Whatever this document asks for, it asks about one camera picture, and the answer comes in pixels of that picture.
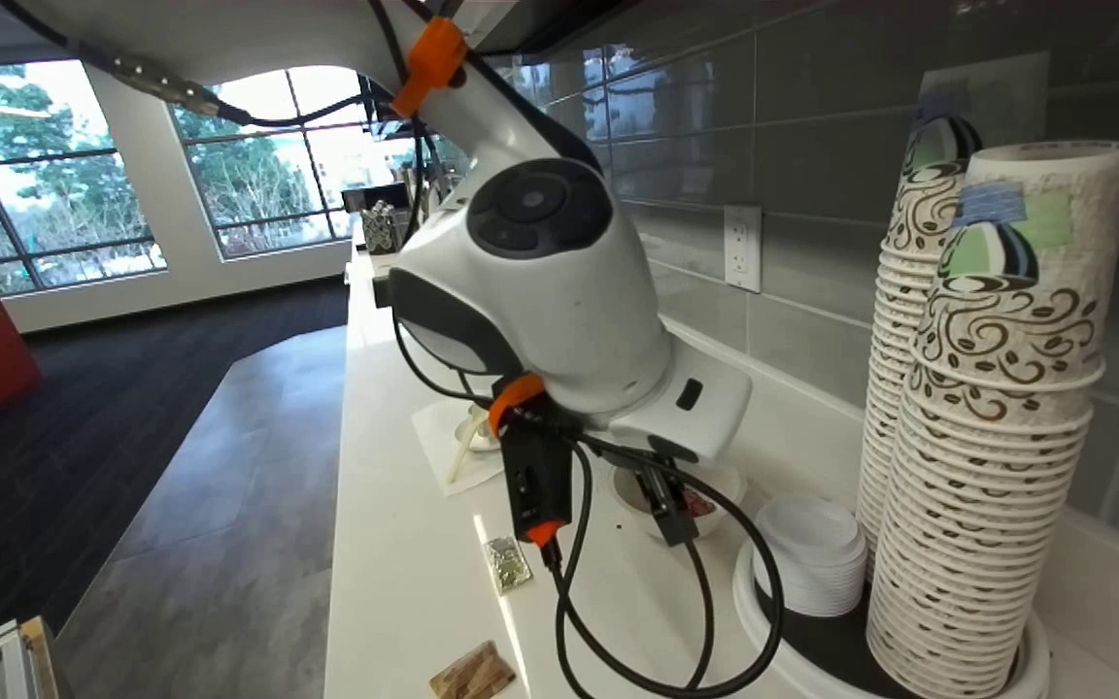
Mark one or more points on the white plastic cup stack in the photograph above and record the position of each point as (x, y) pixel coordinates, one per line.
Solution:
(814, 558)

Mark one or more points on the red ketchup sachet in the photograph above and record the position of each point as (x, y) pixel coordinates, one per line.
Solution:
(704, 504)

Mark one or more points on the brown sachet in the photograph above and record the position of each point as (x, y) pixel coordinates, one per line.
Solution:
(471, 672)

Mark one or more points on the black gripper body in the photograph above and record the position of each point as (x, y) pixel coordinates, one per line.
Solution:
(671, 497)

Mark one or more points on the pale wall notice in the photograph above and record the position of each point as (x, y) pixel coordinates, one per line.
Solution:
(988, 90)

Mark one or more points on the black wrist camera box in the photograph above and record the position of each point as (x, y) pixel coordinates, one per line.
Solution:
(537, 472)

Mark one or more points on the arched window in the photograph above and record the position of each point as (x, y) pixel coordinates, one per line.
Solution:
(261, 170)

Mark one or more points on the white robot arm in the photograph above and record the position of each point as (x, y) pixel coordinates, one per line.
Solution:
(562, 298)

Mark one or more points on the background counter appliance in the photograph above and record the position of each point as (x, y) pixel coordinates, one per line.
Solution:
(387, 219)

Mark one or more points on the white wall outlet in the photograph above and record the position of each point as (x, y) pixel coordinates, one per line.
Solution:
(741, 245)

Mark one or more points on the narrow patterned paper cup stack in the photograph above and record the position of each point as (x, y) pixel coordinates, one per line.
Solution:
(904, 298)

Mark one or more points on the wide patterned paper cup stack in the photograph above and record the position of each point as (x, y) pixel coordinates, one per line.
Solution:
(1001, 518)

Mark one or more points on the large rectangular window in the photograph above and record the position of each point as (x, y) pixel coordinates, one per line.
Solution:
(55, 182)

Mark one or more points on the stacked frames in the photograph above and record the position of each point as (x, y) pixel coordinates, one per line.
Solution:
(15, 655)

